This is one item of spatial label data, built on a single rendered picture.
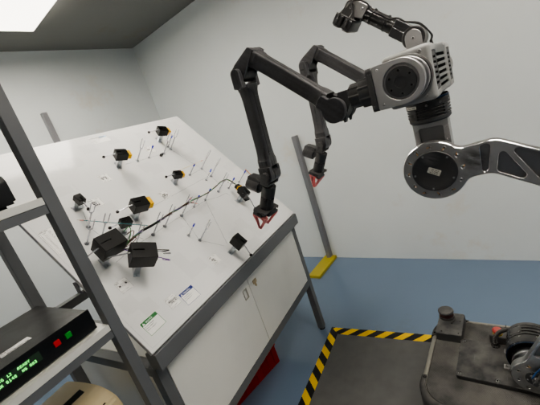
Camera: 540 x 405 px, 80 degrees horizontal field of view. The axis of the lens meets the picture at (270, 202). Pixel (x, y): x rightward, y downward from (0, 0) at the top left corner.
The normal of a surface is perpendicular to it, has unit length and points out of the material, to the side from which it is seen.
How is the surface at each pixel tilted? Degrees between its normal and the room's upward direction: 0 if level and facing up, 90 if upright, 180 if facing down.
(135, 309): 51
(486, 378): 0
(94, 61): 90
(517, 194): 90
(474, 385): 0
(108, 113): 90
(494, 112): 90
